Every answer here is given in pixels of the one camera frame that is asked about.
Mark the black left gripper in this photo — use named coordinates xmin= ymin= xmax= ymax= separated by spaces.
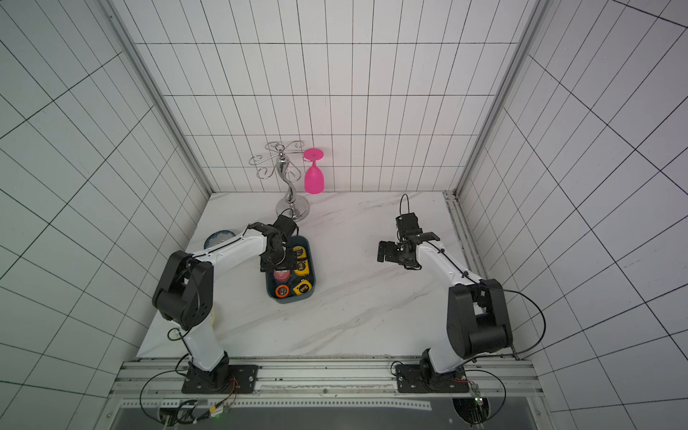
xmin=259 ymin=244 xmax=297 ymax=272

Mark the small yellow 2m tape measure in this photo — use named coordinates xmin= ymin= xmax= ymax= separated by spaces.
xmin=294 ymin=260 xmax=310 ymax=277

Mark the pink tape measure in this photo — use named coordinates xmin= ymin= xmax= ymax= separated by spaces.
xmin=273 ymin=270 xmax=291 ymax=285

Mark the yellow black tape measure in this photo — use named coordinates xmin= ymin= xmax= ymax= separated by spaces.
xmin=293 ymin=279 xmax=313 ymax=296

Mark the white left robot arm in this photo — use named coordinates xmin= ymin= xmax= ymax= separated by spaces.
xmin=152 ymin=215 xmax=297 ymax=376

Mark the blue floral ceramic bowl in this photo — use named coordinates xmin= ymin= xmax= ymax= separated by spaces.
xmin=204 ymin=229 xmax=236 ymax=249

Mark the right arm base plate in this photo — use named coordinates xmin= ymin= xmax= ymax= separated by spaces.
xmin=391 ymin=362 xmax=469 ymax=394

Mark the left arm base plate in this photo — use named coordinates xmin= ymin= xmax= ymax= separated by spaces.
xmin=181 ymin=364 xmax=259 ymax=395

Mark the chrome glass holder stand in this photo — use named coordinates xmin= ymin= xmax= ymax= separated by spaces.
xmin=248 ymin=140 xmax=310 ymax=222

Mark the orange black tape measure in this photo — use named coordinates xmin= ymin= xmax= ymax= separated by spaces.
xmin=275 ymin=284 xmax=290 ymax=298

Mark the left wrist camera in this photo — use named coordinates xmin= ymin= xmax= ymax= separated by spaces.
xmin=272 ymin=215 xmax=298 ymax=238

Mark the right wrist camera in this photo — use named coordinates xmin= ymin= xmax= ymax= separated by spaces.
xmin=395 ymin=212 xmax=423 ymax=238

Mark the yellow 3m tape measure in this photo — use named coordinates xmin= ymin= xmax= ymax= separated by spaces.
xmin=293 ymin=245 xmax=307 ymax=261

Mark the pink plastic wine glass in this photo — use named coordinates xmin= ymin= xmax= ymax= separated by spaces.
xmin=304 ymin=148 xmax=325 ymax=195

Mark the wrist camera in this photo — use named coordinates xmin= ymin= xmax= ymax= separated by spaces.
xmin=272 ymin=215 xmax=298 ymax=238
xmin=395 ymin=212 xmax=423 ymax=238

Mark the aluminium mounting rail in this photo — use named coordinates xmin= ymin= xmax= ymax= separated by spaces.
xmin=106 ymin=357 xmax=544 ymax=417

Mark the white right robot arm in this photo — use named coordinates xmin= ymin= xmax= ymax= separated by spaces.
xmin=377 ymin=233 xmax=513 ymax=382

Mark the dark teal storage box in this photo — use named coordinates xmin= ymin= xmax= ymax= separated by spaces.
xmin=265 ymin=236 xmax=316 ymax=304

